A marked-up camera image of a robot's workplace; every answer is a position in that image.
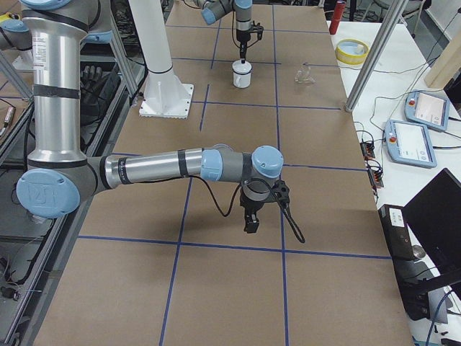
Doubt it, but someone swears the teach pendant tablet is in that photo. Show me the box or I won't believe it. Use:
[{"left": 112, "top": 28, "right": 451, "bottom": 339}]
[
  {"left": 384, "top": 120, "right": 437, "bottom": 169},
  {"left": 404, "top": 90, "right": 449, "bottom": 132}
]

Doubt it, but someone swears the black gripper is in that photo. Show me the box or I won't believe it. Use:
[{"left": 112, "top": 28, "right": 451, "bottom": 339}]
[
  {"left": 236, "top": 30, "right": 251, "bottom": 60},
  {"left": 240, "top": 192, "right": 276, "bottom": 234}
]

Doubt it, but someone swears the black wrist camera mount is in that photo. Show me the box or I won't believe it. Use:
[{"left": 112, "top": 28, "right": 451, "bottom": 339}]
[{"left": 250, "top": 21, "right": 264, "bottom": 41}]

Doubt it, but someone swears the black monitor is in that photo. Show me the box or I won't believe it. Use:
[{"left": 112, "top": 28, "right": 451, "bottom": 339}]
[{"left": 403, "top": 168, "right": 460, "bottom": 273}]

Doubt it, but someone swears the black desktop box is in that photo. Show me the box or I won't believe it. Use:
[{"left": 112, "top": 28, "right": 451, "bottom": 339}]
[{"left": 378, "top": 204, "right": 426, "bottom": 261}]

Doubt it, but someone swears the yellow bowl with blue lid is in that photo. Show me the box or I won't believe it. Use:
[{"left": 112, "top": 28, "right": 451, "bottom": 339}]
[{"left": 335, "top": 39, "right": 370, "bottom": 66}]

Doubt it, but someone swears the white pedestal column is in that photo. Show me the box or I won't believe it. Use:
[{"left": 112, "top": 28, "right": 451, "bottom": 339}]
[{"left": 129, "top": 0, "right": 194, "bottom": 119}]

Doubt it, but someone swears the white enamel cup blue rim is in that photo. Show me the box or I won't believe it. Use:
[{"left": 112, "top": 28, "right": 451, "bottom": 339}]
[{"left": 232, "top": 60, "right": 253, "bottom": 89}]

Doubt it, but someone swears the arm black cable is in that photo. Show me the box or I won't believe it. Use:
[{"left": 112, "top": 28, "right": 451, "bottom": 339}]
[{"left": 187, "top": 175, "right": 306, "bottom": 244}]

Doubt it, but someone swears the red cylinder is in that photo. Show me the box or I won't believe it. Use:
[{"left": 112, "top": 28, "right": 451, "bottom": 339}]
[{"left": 328, "top": 0, "right": 346, "bottom": 35}]

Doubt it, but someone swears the aluminium frame post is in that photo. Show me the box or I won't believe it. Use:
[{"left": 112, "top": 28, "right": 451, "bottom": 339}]
[{"left": 345, "top": 0, "right": 408, "bottom": 112}]

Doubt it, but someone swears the clear plastic funnel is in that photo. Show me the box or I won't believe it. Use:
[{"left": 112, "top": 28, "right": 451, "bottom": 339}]
[{"left": 295, "top": 62, "right": 315, "bottom": 85}]

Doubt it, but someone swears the near teach pendant tablet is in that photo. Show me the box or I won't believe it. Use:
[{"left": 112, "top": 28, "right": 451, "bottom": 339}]
[{"left": 384, "top": 120, "right": 437, "bottom": 169}]

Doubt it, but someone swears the far teach pendant tablet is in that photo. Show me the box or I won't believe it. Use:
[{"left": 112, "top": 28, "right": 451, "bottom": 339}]
[{"left": 404, "top": 90, "right": 449, "bottom": 132}]

